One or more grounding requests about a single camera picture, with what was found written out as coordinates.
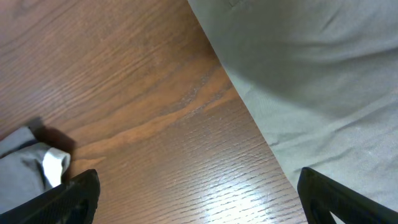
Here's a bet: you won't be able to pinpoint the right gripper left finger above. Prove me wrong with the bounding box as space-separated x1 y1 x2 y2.
1 169 100 224

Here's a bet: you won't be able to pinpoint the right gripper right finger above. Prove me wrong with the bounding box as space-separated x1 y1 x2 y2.
297 167 397 224

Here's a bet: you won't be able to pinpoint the grey shorts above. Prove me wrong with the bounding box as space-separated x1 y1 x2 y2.
1 126 71 213

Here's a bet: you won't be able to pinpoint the beige khaki shorts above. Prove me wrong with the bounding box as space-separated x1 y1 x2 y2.
189 0 397 210

